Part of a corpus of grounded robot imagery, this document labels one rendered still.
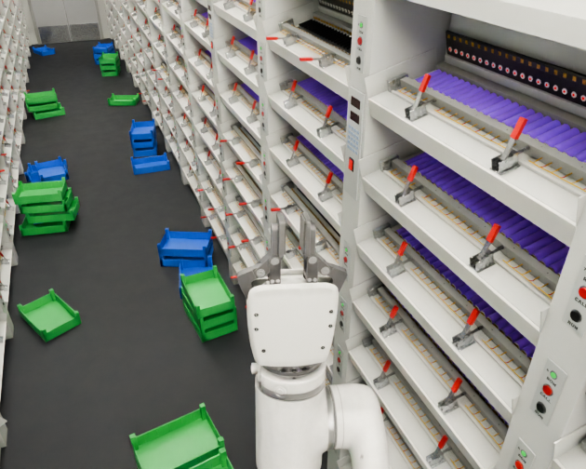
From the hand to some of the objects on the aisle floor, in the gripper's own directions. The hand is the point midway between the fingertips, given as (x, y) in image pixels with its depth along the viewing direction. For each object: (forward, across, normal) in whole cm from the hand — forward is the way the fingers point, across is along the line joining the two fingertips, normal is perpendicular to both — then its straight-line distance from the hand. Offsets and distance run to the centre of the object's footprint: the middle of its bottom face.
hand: (292, 234), depth 57 cm
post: (-156, -59, +41) cm, 172 cm away
